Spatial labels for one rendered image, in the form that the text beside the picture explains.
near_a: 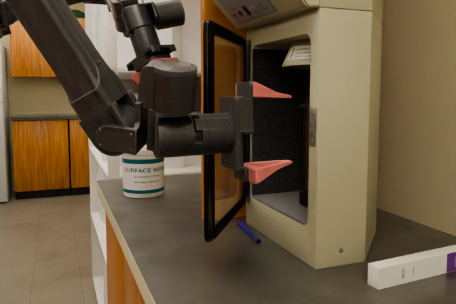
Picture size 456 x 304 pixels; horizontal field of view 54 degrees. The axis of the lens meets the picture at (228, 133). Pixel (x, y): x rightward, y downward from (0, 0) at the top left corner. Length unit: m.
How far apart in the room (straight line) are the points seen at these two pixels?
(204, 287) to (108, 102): 0.36
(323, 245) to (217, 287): 0.21
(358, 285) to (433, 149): 0.50
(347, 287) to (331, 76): 0.36
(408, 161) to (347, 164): 0.44
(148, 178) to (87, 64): 0.83
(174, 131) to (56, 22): 0.20
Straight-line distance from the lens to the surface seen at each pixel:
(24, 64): 5.92
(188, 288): 0.79
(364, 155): 0.88
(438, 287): 0.87
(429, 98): 1.22
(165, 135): 0.58
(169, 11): 1.01
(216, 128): 0.60
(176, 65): 0.58
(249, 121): 0.61
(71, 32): 0.61
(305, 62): 0.91
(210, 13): 1.13
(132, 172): 1.40
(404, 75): 1.29
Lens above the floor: 1.26
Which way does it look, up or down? 5 degrees down
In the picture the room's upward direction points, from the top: straight up
